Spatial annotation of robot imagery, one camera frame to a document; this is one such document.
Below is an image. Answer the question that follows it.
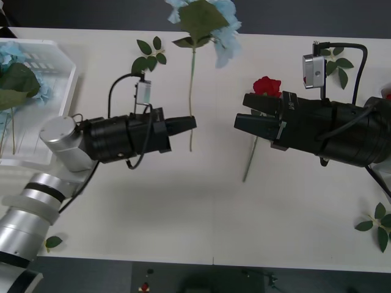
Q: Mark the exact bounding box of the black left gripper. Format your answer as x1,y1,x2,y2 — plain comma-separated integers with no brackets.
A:
126,107,197,154

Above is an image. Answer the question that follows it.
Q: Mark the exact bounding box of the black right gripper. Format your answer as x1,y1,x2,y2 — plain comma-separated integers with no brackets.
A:
233,90,337,154

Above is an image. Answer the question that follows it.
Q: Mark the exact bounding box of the pale blue flower thick pale stem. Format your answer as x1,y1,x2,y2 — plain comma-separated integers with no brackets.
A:
164,0,243,153

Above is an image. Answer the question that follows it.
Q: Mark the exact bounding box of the small red rose green stem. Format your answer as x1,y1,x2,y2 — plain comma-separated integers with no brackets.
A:
243,76,283,183

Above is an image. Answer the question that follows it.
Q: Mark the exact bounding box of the green leaf twig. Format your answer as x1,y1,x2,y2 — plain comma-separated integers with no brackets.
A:
320,45,355,90
354,201,391,254
131,35,168,73

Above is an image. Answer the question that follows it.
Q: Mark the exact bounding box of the shallow white box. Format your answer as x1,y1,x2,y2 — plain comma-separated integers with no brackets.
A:
0,39,78,166

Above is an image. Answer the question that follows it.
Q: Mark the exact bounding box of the pale blue flower dark leaf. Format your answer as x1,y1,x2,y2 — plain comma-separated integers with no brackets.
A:
0,62,55,155

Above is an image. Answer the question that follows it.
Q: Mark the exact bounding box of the single loose green leaf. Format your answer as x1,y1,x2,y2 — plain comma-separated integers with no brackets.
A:
45,235,64,253

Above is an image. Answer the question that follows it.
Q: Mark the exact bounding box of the pale blue flower head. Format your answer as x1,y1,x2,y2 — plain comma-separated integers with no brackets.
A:
0,42,24,67

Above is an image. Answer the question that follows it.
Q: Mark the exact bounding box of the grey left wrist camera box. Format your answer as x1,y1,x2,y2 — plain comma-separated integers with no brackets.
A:
136,79,152,105

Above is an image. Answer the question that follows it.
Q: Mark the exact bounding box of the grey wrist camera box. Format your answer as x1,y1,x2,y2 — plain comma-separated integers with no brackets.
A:
136,79,152,105
302,54,326,90

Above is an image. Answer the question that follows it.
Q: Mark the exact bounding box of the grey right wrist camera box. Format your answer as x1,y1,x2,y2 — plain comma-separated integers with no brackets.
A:
302,54,326,90

